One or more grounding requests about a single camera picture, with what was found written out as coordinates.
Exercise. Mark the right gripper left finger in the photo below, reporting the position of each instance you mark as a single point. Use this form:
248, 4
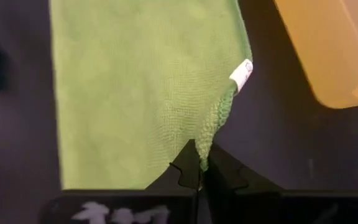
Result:
188, 168

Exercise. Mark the yellow plastic bin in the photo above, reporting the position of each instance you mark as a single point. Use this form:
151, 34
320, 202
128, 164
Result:
337, 46

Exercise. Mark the green microfiber towel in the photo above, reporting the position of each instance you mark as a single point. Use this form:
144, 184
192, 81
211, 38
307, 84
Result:
135, 93

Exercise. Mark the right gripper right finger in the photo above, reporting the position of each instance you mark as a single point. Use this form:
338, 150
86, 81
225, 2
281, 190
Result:
225, 174

